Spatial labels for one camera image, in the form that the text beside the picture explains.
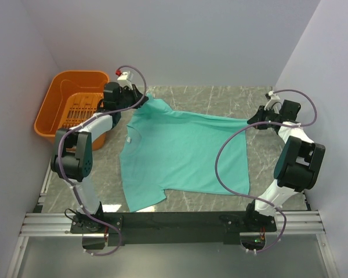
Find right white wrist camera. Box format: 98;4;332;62
264;90;281;113

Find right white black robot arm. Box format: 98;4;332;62
243;100;325;231

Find orange plastic basket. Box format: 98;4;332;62
34;71;110;144

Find teal t shirt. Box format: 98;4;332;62
120;97;250;211

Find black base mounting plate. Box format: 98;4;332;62
70;211;278;250

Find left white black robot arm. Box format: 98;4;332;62
50;82;148;233

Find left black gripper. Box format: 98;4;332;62
117;84;149;111

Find aluminium frame rail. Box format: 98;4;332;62
6;162;340;278

